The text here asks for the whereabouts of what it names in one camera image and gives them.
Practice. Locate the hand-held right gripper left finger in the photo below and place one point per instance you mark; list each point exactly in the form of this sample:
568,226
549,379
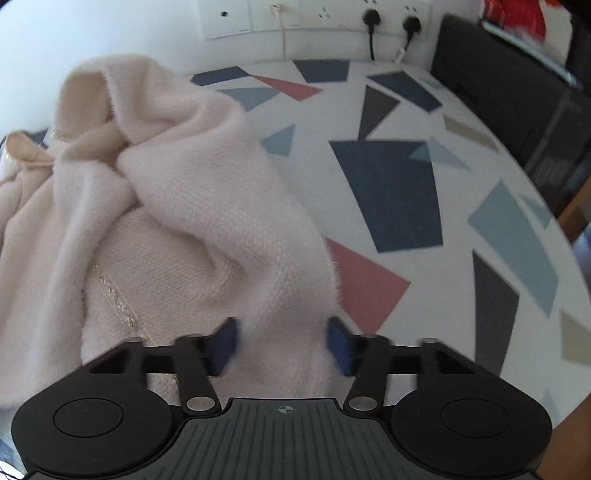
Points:
226,346

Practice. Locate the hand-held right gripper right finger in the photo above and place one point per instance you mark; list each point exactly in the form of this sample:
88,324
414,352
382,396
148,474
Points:
339,346

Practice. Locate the cream fluffy sweater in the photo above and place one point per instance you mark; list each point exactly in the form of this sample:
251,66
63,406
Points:
184,207

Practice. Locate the geometric patterned tablecloth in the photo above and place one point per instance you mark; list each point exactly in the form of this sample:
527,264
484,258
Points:
392,194

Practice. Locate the black box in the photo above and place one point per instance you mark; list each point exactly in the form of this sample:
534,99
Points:
498,78

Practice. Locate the black plug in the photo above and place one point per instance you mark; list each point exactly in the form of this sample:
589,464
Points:
371,18
411,25

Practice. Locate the white wall socket panel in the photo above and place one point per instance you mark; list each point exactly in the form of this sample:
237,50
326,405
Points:
323,14

